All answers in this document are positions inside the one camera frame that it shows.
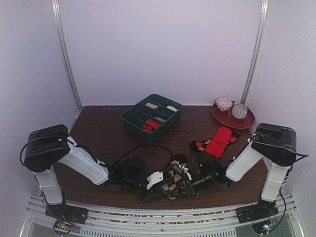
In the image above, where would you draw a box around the brown argyle sock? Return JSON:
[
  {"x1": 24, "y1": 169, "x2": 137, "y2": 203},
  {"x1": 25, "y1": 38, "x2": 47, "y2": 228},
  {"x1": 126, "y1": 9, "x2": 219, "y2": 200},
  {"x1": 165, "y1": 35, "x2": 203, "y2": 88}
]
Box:
[{"x1": 163, "y1": 154, "x2": 188, "y2": 200}]

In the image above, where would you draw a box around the green compartment tray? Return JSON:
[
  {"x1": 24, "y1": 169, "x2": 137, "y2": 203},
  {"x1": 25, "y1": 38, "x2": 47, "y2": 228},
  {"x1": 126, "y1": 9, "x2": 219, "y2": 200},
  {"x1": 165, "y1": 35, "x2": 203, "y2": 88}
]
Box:
[{"x1": 120, "y1": 94, "x2": 183, "y2": 143}]

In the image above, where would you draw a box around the red snowflake sock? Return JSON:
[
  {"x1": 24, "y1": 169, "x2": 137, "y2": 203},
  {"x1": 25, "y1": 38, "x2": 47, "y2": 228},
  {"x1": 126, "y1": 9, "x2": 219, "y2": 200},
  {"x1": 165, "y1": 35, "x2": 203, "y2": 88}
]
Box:
[{"x1": 141, "y1": 124, "x2": 153, "y2": 133}]

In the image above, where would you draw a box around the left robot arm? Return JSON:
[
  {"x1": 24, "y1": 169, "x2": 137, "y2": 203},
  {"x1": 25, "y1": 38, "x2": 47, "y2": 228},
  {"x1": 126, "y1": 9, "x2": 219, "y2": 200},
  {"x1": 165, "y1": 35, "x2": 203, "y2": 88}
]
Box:
[{"x1": 19, "y1": 124, "x2": 165, "y2": 219}]

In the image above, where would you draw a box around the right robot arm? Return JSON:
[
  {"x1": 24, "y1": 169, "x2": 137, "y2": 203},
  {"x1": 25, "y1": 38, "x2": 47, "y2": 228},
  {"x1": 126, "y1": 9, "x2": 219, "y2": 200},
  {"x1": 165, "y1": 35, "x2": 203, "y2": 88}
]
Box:
[{"x1": 167, "y1": 123, "x2": 307, "y2": 218}]

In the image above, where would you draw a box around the black red argyle sock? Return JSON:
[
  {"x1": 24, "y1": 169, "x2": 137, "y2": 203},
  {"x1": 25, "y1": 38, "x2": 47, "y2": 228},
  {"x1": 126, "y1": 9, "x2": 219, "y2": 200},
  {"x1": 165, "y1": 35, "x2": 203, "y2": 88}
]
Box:
[{"x1": 190, "y1": 130, "x2": 240, "y2": 153}]

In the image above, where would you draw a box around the red cloth in tray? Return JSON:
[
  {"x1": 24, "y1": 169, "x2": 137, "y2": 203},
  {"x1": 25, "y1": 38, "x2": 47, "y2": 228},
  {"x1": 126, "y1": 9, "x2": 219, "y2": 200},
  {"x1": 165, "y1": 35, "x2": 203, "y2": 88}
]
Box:
[{"x1": 146, "y1": 119, "x2": 160, "y2": 128}]

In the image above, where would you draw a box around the white cloth in tray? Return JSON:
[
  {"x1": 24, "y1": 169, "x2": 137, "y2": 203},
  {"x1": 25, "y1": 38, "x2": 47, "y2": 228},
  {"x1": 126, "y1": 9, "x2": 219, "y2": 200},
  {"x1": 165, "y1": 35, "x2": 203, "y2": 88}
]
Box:
[{"x1": 166, "y1": 105, "x2": 178, "y2": 112}]

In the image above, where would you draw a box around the beige cloth in tray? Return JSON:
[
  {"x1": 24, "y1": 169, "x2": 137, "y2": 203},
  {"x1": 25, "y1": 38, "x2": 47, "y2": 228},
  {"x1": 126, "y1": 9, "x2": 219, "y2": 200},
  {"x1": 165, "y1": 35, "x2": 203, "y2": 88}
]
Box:
[{"x1": 145, "y1": 102, "x2": 159, "y2": 110}]

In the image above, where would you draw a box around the red round plate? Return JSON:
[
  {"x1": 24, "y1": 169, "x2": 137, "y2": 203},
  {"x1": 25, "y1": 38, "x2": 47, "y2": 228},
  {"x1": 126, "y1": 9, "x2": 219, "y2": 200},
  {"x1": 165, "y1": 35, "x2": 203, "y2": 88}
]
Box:
[{"x1": 211, "y1": 104, "x2": 255, "y2": 129}]

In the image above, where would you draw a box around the white patterned bowl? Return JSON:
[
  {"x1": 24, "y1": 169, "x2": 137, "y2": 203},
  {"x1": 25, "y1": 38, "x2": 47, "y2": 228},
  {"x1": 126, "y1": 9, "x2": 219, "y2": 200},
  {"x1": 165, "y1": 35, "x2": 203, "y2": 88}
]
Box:
[{"x1": 216, "y1": 97, "x2": 233, "y2": 112}]

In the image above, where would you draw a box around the striped ceramic cup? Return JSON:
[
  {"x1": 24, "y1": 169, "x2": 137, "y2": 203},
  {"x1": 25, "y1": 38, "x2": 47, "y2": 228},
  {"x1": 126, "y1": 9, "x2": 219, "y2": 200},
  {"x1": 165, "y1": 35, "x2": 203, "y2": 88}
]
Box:
[{"x1": 232, "y1": 102, "x2": 247, "y2": 119}]

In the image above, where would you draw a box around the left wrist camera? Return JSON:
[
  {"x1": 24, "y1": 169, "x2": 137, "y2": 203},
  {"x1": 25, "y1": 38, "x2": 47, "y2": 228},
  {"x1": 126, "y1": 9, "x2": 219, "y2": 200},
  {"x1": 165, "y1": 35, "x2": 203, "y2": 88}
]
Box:
[{"x1": 121, "y1": 157, "x2": 147, "y2": 182}]

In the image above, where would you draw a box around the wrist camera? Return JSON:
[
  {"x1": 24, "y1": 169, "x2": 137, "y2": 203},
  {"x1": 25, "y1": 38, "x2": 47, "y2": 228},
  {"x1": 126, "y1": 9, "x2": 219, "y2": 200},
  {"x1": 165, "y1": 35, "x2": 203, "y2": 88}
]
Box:
[
  {"x1": 121, "y1": 157, "x2": 147, "y2": 182},
  {"x1": 196, "y1": 153, "x2": 222, "y2": 176}
]

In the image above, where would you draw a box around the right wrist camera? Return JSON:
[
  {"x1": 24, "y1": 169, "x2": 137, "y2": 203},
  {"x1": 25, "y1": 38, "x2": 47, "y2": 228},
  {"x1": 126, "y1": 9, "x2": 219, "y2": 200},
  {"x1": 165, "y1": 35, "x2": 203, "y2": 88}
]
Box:
[{"x1": 196, "y1": 153, "x2": 222, "y2": 176}]

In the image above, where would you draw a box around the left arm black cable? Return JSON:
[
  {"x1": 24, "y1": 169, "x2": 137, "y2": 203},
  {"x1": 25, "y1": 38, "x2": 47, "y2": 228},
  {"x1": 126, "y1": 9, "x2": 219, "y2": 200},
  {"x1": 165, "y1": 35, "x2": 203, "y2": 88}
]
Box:
[{"x1": 115, "y1": 144, "x2": 173, "y2": 171}]

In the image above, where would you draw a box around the aluminium front rail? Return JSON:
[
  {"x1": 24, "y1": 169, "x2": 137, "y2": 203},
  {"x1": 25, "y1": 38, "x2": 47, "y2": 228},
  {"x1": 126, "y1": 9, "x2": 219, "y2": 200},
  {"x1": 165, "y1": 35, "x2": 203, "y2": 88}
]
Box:
[{"x1": 18, "y1": 195, "x2": 307, "y2": 237}]

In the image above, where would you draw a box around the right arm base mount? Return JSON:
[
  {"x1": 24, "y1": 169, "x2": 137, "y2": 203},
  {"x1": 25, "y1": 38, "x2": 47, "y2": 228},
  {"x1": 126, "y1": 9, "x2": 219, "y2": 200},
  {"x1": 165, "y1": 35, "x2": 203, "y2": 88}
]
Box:
[{"x1": 236, "y1": 200, "x2": 278, "y2": 235}]

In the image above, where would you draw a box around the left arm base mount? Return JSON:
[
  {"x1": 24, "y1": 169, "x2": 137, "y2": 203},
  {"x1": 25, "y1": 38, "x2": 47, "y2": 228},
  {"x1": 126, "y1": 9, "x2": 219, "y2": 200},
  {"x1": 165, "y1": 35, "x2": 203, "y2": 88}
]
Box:
[{"x1": 45, "y1": 202, "x2": 88, "y2": 236}]

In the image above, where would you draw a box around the right aluminium post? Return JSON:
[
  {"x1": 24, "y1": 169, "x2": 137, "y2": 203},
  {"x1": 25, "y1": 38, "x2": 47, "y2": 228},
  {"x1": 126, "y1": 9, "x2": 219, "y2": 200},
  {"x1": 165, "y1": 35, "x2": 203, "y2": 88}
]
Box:
[{"x1": 240, "y1": 0, "x2": 270, "y2": 106}]

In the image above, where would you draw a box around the aluminium post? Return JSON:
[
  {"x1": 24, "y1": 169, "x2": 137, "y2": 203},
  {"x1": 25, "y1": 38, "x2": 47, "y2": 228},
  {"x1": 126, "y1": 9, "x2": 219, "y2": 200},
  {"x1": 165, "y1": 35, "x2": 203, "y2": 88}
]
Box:
[
  {"x1": 51, "y1": 0, "x2": 83, "y2": 111},
  {"x1": 240, "y1": 0, "x2": 270, "y2": 106}
]

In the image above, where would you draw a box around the left aluminium post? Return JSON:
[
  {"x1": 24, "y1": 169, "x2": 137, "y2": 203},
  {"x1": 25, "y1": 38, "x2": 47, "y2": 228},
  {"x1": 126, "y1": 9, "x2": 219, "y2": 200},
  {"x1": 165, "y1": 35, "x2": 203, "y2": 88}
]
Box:
[{"x1": 51, "y1": 0, "x2": 83, "y2": 111}]

